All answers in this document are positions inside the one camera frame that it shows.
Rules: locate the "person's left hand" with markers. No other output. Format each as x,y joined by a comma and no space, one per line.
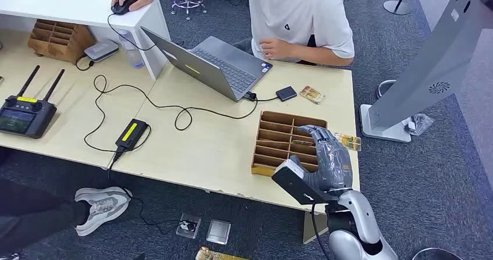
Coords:
275,49

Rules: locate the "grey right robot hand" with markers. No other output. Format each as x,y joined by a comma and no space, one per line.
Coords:
333,165

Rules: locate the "black computer mouse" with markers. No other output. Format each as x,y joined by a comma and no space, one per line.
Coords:
122,7

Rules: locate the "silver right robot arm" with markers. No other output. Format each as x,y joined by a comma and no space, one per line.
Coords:
358,214

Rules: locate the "person's left forearm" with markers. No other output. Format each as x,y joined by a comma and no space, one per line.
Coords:
323,56

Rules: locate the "clear card with yellow print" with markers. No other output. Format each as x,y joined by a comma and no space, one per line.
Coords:
349,142

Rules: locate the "card with brown picture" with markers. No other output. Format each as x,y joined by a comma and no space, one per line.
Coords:
312,94

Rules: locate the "wooden card organizer with card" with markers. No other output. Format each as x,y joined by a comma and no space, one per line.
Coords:
277,139

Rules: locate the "empty wooden card organizer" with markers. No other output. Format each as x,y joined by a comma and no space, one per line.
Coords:
61,40

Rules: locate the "standing person's black trouser leg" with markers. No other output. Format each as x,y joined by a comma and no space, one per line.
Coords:
34,219

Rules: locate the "small black external drive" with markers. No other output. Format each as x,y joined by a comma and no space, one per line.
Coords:
286,93

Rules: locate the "grey laptop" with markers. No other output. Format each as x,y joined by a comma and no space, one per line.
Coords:
231,67

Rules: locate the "chrome stool base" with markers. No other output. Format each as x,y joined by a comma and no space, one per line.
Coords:
188,4

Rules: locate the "clear plastic water bottle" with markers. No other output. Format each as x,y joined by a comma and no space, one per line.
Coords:
133,54

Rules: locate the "pale desk leg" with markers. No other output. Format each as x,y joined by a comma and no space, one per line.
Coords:
312,227

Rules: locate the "small grey flat box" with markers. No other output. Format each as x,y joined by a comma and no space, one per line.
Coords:
101,50

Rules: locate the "white raised counter shelf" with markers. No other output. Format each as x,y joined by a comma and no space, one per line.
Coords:
69,4

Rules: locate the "clear plastic bag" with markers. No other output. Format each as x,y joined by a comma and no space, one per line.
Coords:
420,123

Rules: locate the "closed metal floor socket cover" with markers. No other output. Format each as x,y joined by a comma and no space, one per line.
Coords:
218,231

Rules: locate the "grey round base rim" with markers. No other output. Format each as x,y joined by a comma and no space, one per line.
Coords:
435,251

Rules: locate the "black power adapter yellow label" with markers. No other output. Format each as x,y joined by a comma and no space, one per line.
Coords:
131,135

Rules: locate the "grey kiosk stand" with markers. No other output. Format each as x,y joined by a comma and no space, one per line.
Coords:
435,65

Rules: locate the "yellow printed board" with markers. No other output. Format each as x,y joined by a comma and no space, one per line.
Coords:
215,255

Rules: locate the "open floor socket box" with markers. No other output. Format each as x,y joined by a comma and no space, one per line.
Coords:
188,225

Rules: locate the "black remote controller with antennas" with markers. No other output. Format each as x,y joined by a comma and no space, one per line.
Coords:
27,115

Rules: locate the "grey and white shoe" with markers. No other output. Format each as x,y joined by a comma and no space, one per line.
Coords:
102,208

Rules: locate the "black and white wrist camera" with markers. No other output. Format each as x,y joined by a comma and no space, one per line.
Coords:
294,183

